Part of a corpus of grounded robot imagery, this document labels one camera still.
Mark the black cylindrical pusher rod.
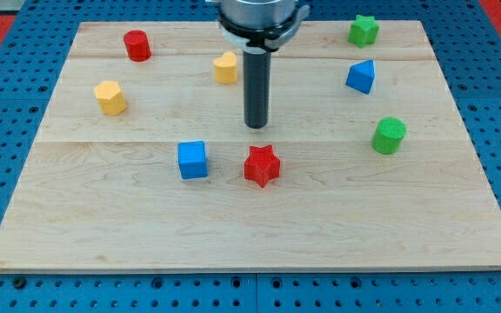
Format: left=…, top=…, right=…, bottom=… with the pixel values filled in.
left=243, top=49, right=271, bottom=129

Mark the red star block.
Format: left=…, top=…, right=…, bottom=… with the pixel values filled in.
left=244, top=144, right=281, bottom=188

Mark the green star block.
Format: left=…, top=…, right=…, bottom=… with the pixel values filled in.
left=348, top=15, right=379, bottom=48

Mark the light wooden board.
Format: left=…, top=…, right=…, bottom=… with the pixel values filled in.
left=0, top=20, right=501, bottom=274

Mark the yellow heart block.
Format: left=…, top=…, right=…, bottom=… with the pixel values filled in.
left=213, top=50, right=238, bottom=84

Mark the blue triangle block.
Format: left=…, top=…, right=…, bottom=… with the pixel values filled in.
left=345, top=60, right=376, bottom=94

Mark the blue cube block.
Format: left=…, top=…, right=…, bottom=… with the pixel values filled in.
left=177, top=141, right=208, bottom=179

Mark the red cylinder block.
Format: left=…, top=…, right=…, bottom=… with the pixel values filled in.
left=124, top=30, right=151, bottom=62

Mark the yellow hexagon block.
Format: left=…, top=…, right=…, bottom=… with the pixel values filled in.
left=94, top=81, right=128, bottom=116

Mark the green cylinder block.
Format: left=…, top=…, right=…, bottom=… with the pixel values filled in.
left=371, top=117, right=407, bottom=155

